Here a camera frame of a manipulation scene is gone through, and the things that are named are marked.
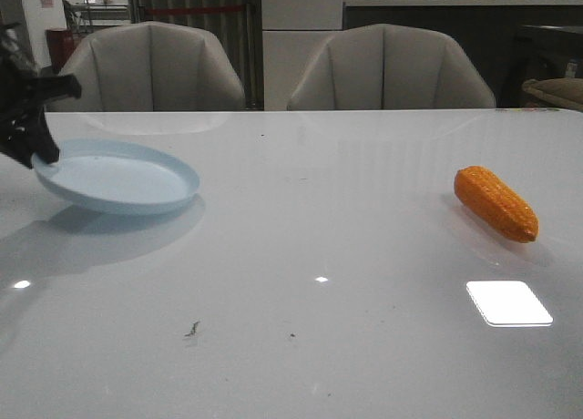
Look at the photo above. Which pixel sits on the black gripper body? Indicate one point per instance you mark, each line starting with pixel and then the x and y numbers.
pixel 18 74

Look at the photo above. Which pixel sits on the left beige leather chair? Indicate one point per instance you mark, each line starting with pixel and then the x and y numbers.
pixel 152 66

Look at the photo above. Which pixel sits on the grey counter with white top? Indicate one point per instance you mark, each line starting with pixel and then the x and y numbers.
pixel 509 41

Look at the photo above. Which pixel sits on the light blue round plate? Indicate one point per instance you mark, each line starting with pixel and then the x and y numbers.
pixel 118 177

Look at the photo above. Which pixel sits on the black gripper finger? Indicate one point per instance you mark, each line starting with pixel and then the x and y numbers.
pixel 54 88
pixel 39 139

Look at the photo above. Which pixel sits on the right beige leather chair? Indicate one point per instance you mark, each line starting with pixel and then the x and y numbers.
pixel 390 67

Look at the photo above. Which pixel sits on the red bin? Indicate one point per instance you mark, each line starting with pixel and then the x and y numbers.
pixel 61 45

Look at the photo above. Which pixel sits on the orange plastic corn cob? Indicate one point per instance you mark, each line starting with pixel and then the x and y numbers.
pixel 494 202

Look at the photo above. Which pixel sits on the beige leather chair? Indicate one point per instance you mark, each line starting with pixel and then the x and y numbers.
pixel 390 67
pixel 152 66

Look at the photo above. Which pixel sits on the white cabinet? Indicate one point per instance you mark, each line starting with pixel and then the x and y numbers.
pixel 290 30

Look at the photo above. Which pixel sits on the tan cushion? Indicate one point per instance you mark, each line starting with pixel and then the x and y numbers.
pixel 556 92

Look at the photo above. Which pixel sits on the metal trolley table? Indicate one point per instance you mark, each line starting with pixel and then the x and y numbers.
pixel 84 17

